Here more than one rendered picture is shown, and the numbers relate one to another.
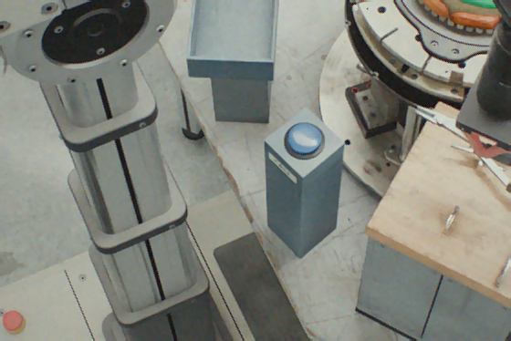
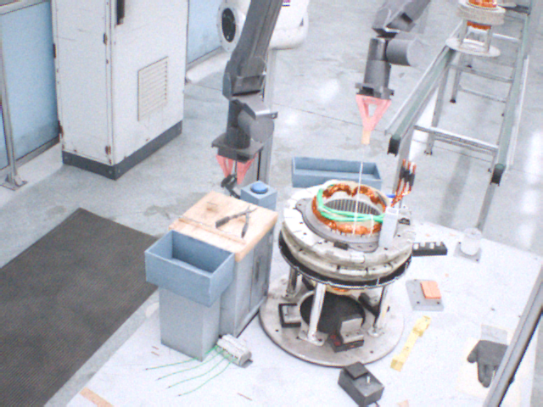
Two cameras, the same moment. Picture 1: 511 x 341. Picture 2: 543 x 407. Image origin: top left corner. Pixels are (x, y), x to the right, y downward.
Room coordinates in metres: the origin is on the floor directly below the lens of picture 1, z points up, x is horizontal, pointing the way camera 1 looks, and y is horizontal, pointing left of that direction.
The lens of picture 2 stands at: (0.45, -1.49, 1.88)
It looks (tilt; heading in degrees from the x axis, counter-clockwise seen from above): 31 degrees down; 81
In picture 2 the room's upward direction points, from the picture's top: 6 degrees clockwise
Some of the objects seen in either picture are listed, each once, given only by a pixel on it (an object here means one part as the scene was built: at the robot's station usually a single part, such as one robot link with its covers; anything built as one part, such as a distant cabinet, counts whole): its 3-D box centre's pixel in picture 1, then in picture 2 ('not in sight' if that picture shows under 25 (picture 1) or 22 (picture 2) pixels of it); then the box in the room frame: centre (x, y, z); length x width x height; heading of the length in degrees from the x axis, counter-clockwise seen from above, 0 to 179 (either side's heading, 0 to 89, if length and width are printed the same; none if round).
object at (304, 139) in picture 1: (304, 139); (259, 186); (0.64, -0.05, 1.04); 0.04 x 0.04 x 0.01
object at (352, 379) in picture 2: not in sight; (361, 383); (0.85, -0.55, 0.81); 0.10 x 0.06 x 0.06; 117
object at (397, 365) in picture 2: not in sight; (412, 339); (1.03, -0.40, 0.80); 0.22 x 0.04 x 0.03; 54
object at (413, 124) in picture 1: (413, 124); (294, 263); (0.73, -0.21, 0.91); 0.02 x 0.02 x 0.21
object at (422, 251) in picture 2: not in sight; (423, 248); (1.19, 0.01, 0.79); 0.15 x 0.05 x 0.02; 3
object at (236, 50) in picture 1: (241, 41); (330, 210); (0.87, 0.02, 0.92); 0.25 x 0.11 x 0.28; 174
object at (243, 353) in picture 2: not in sight; (233, 349); (0.57, -0.42, 0.80); 0.10 x 0.05 x 0.04; 134
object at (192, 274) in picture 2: not in sight; (189, 300); (0.46, -0.38, 0.92); 0.17 x 0.11 x 0.28; 148
